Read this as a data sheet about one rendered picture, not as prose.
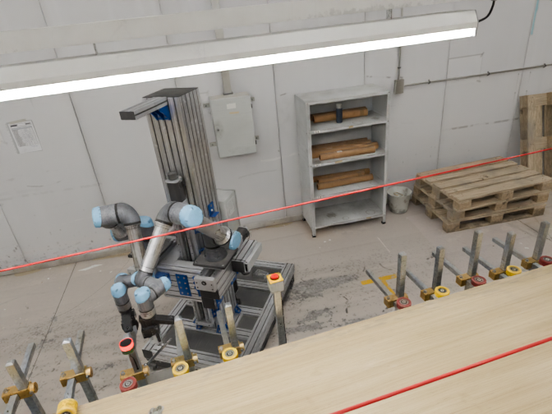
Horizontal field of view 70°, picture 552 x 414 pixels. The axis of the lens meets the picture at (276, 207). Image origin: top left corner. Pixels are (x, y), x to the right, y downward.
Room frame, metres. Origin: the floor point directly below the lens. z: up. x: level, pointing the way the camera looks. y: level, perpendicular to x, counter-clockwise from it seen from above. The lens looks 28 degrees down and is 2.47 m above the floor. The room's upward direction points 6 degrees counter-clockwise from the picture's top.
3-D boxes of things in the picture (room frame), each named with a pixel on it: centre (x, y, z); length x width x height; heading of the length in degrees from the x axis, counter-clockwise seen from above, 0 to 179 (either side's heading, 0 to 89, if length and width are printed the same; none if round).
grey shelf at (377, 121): (4.17, -0.79, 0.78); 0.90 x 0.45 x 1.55; 100
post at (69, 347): (1.38, 1.02, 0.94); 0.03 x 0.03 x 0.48; 14
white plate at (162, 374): (1.47, 0.76, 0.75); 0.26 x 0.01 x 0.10; 104
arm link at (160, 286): (1.64, 0.64, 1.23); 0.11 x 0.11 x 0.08; 55
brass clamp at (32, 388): (1.31, 1.29, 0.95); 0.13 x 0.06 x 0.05; 104
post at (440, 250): (1.87, -0.92, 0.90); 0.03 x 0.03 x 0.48; 14
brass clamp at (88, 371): (1.38, 1.04, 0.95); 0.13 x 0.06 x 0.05; 104
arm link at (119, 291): (1.75, 0.90, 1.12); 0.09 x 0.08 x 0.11; 12
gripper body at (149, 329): (1.54, 0.70, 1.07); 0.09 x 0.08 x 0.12; 104
